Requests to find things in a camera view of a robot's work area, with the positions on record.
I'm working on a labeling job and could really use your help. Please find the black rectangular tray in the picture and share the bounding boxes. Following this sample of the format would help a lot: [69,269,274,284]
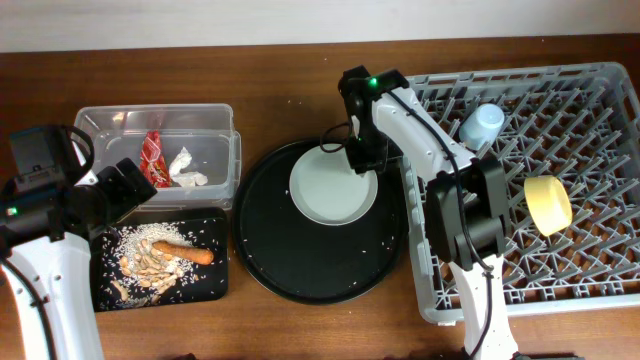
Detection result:
[90,208,228,312]

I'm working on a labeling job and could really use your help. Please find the red snack wrapper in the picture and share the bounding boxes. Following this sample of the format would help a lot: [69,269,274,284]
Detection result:
[139,131,171,189]

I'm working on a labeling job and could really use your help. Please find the yellow bowl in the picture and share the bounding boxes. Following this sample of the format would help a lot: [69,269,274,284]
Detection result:
[524,176,573,236]

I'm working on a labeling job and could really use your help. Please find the pale grey plate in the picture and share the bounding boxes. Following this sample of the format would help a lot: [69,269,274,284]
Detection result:
[289,143,378,226]

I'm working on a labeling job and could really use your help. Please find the blue cup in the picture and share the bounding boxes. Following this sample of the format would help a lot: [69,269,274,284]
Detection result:
[459,104,505,151]

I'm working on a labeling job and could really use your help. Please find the grey dishwasher rack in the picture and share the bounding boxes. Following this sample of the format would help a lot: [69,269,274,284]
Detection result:
[410,62,639,316]

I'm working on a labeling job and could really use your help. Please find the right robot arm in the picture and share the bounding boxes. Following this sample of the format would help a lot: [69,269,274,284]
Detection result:
[338,66,518,359]

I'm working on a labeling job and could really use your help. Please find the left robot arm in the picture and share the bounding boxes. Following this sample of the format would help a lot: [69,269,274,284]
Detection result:
[1,158,156,359]

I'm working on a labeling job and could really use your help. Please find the orange carrot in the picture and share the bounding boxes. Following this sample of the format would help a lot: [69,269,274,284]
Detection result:
[152,241,214,265]

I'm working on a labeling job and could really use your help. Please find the round black tray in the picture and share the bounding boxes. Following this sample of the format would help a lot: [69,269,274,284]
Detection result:
[232,140,409,305]

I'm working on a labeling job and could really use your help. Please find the nut and rice scraps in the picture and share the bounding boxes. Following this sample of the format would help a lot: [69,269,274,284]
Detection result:
[100,222,199,310]

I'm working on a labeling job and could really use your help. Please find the white tissue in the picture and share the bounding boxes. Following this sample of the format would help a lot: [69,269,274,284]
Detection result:
[168,147,208,187]

